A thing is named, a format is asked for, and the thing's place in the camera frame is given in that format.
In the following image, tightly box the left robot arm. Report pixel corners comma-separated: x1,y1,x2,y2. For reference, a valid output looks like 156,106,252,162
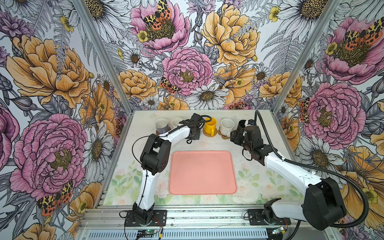
131,113,213,225

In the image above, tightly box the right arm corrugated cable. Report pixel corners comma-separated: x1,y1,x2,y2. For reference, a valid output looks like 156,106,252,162
254,110,370,240

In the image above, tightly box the brown paw shaped coaster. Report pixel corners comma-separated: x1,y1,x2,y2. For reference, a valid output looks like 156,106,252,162
218,130,231,140

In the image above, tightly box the pink silicone tray mat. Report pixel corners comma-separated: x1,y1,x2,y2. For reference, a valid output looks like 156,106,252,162
169,151,237,195

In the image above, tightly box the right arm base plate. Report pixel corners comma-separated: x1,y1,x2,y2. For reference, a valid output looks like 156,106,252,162
245,209,291,226

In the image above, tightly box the aluminium front rail frame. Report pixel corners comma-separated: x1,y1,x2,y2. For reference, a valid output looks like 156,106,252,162
74,203,340,240

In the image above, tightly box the black mug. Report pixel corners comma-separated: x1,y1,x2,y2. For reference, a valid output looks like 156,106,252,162
237,120,247,135

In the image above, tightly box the yellow mug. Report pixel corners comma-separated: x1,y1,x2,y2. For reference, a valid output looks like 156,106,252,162
204,118,217,135

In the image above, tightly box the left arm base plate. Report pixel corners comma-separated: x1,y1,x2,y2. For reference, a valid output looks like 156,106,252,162
124,210,168,227

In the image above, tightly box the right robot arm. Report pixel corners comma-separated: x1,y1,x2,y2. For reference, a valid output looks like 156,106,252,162
231,120,347,230

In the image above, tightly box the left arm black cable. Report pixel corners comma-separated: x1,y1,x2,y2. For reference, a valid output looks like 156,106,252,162
131,114,213,211

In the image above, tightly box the green circuit board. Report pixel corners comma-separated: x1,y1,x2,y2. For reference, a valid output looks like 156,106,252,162
135,230,159,240

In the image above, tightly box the tan rattan round coaster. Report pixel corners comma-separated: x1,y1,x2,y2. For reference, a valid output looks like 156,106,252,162
202,129,218,138

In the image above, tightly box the lavender mug white inside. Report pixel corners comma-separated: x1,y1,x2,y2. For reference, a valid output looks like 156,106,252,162
155,118,171,133

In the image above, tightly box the white speckled mug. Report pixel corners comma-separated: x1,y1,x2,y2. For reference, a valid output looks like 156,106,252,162
220,118,235,138

